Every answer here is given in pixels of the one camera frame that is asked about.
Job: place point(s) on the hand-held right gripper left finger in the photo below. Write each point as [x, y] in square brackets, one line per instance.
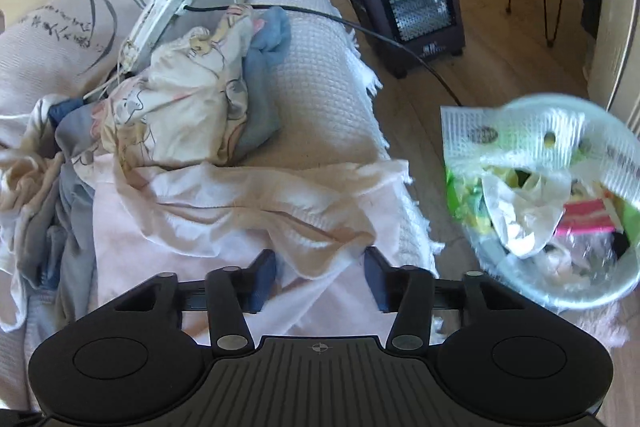
[263, 279]

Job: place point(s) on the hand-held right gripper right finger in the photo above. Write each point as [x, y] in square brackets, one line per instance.
[376, 279]

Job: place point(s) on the pale pink garment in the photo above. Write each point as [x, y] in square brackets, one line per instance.
[200, 217]

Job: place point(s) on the cartoon printed garment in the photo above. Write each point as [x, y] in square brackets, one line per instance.
[175, 107]

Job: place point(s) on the light blue sweatshirt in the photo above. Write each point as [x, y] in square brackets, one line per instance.
[75, 207]

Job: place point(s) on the blue fleece garment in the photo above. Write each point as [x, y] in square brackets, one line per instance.
[267, 57]

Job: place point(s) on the clear trash bin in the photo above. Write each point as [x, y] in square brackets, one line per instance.
[550, 279]

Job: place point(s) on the dark blue garment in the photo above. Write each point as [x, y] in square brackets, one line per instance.
[67, 109]

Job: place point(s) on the cream white garment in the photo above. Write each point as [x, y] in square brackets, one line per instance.
[20, 187]

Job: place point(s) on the white power strip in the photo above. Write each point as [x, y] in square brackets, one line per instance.
[150, 22]

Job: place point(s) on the grey printed cushion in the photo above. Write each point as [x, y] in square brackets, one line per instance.
[60, 32]

